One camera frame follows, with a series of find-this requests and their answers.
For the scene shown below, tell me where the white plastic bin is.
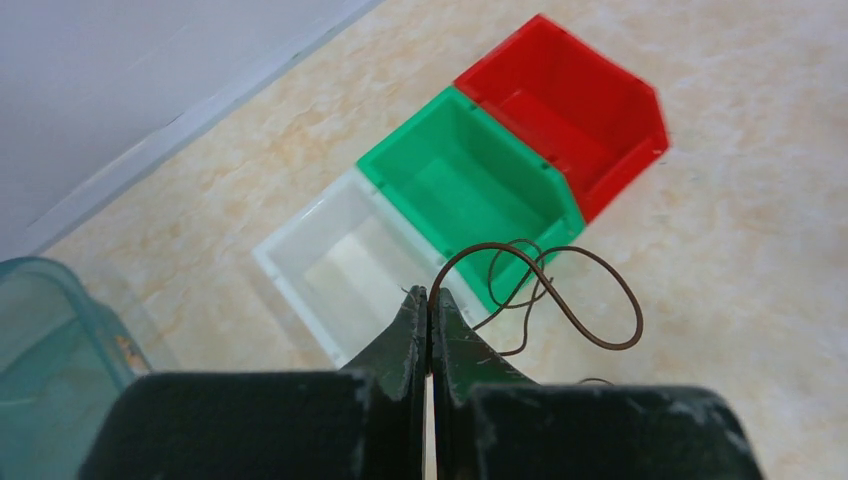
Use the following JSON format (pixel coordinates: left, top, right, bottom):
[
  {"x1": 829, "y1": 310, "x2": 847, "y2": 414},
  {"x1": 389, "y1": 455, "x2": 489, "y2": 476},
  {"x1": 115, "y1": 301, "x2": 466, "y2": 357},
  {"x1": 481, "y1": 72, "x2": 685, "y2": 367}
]
[{"x1": 251, "y1": 165, "x2": 492, "y2": 370}]

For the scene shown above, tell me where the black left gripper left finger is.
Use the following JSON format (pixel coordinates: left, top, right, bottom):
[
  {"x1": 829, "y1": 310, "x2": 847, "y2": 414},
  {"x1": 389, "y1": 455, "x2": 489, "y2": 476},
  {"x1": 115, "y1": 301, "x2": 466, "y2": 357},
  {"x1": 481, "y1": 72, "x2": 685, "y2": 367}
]
[{"x1": 78, "y1": 286, "x2": 427, "y2": 479}]

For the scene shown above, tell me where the green plastic bin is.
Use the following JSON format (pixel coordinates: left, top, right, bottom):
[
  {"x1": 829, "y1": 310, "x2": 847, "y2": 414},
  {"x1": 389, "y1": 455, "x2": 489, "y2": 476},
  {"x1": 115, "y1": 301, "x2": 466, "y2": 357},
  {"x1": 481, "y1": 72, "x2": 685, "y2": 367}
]
[{"x1": 356, "y1": 86, "x2": 587, "y2": 314}]

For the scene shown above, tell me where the teal translucent plastic tray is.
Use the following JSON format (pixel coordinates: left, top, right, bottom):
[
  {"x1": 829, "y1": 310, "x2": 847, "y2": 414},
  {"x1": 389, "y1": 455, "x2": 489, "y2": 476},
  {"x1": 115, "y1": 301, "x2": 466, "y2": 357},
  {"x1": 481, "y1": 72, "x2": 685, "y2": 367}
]
[{"x1": 1, "y1": 256, "x2": 150, "y2": 479}]

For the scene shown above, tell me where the red plastic bin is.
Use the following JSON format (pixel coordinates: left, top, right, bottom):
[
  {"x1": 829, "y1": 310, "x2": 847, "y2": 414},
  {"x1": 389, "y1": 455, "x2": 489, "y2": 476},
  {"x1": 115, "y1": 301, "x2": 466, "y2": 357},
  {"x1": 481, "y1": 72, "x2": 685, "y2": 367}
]
[{"x1": 454, "y1": 14, "x2": 670, "y2": 222}]

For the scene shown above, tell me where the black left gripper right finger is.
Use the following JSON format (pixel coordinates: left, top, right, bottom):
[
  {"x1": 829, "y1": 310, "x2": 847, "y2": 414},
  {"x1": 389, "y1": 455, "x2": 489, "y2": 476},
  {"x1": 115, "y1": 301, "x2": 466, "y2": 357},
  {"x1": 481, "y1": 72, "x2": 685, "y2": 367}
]
[{"x1": 429, "y1": 290, "x2": 762, "y2": 479}]

